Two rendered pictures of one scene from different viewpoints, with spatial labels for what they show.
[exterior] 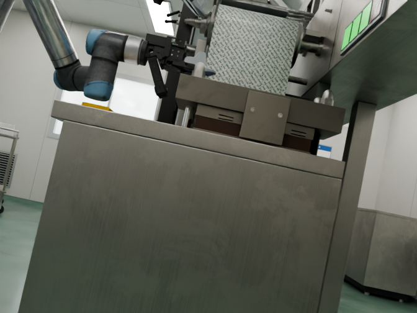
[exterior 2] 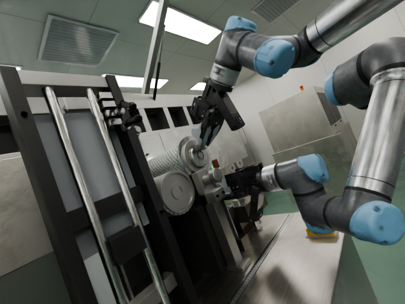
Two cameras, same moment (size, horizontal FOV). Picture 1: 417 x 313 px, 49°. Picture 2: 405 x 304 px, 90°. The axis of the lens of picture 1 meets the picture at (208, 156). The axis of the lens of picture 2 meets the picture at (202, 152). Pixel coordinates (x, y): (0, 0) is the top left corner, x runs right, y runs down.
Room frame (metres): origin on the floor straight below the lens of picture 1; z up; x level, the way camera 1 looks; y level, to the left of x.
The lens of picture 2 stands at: (1.81, 0.52, 1.23)
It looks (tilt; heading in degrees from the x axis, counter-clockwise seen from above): 3 degrees up; 221
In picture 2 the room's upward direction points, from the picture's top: 21 degrees counter-clockwise
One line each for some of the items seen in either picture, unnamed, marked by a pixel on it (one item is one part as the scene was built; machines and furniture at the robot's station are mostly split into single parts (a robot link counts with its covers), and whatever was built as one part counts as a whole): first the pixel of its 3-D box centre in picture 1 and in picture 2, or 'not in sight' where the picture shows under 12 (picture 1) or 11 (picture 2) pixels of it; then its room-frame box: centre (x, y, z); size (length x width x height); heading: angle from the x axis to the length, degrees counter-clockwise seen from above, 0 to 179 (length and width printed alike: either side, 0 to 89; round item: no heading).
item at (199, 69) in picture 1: (199, 71); not in sight; (1.10, 0.07, 1.05); 0.04 x 0.04 x 0.04
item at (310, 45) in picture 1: (309, 46); not in sight; (1.33, -0.22, 1.25); 0.07 x 0.04 x 0.04; 90
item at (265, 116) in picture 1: (264, 118); not in sight; (1.06, -0.11, 0.96); 0.10 x 0.03 x 0.11; 90
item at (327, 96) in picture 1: (327, 99); not in sight; (1.11, -0.25, 1.05); 0.04 x 0.04 x 0.04
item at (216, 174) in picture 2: not in sight; (215, 175); (1.36, 0.15, 1.18); 0.04 x 0.02 x 0.04; 0
